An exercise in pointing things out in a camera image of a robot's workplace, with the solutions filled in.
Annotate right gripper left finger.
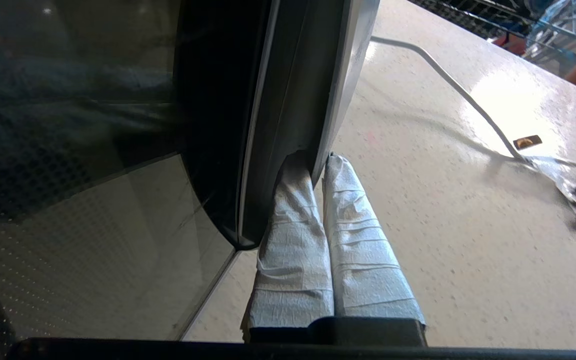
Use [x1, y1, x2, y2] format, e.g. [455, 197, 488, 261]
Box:
[240, 151, 335, 343]

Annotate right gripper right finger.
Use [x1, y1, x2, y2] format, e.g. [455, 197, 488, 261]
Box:
[322, 152, 426, 328]

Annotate white power cable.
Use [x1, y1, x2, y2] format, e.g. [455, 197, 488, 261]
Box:
[369, 35, 528, 162]

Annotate black wire basket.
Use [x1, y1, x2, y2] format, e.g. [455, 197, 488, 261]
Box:
[410, 0, 576, 76]

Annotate dark glass microwave door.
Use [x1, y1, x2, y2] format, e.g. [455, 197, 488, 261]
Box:
[0, 0, 382, 342]

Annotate small brown tag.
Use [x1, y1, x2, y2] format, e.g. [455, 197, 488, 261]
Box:
[513, 135, 543, 151]

